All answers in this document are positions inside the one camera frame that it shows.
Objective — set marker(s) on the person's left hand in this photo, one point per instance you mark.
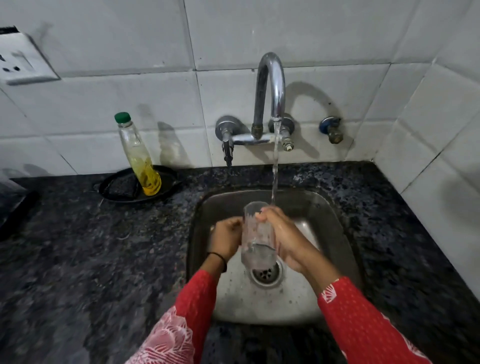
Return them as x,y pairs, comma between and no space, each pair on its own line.
225,237

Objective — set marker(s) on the person's right hand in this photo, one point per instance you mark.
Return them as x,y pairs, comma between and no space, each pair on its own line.
287,235

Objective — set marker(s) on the person's left fingers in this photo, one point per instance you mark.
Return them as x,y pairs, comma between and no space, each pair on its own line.
234,222

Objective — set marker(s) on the person's right fingers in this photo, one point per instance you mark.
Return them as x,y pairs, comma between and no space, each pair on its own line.
267,215

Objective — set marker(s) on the clear drinking glass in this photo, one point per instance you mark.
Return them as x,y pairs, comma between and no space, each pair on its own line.
257,240

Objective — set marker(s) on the person's left forearm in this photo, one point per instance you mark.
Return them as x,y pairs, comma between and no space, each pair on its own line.
176,318

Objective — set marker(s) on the person's right forearm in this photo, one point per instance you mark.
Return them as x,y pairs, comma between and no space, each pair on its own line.
356,318

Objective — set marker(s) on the black wrist band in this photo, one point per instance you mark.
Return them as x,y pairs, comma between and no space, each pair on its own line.
219,258

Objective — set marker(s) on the sink drain strainer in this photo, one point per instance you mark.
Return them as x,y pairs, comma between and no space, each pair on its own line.
267,274

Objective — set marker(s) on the stainless steel sink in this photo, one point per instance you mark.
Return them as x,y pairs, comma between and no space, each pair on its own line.
277,300

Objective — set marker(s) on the clear bottle with green cap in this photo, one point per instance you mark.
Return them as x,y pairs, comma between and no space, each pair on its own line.
140,157

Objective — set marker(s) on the chrome sink faucet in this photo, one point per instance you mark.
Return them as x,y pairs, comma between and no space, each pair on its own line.
268,97

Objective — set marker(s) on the black round tray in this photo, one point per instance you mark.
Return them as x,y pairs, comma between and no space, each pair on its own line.
120,185

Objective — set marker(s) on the dark object at counter edge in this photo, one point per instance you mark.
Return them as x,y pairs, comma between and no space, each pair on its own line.
11,204

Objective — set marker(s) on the blue brass wall tap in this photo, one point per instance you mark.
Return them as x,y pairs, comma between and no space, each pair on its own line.
332,129

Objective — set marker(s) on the white wall socket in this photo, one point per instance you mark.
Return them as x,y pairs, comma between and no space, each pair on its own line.
20,62

